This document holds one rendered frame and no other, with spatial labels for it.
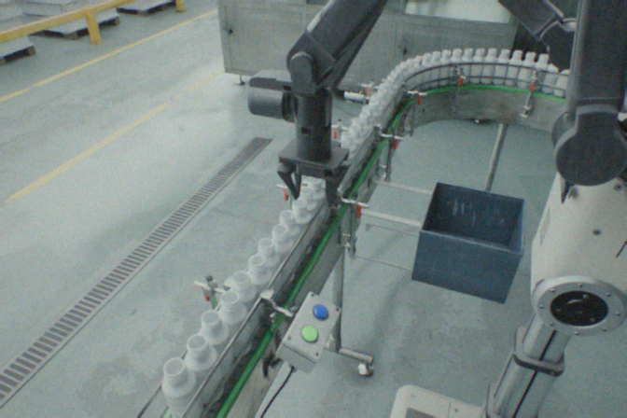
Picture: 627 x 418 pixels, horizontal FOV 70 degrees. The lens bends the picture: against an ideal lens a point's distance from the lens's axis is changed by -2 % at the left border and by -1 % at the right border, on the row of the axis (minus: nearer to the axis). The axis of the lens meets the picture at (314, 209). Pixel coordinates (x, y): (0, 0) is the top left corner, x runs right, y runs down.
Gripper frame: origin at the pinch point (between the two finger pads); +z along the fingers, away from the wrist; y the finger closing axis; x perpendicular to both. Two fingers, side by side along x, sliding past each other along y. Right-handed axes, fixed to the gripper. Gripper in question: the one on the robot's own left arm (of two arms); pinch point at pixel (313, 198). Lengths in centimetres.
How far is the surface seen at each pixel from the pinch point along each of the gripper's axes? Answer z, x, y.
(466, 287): 64, 55, 31
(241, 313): 26.8, -8.3, -12.9
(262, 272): 25.6, 2.8, -13.6
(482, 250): 47, 56, 33
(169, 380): 24.5, -27.8, -15.7
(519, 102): 47, 179, 39
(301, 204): 25.1, 28.9, -15.5
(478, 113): 56, 177, 20
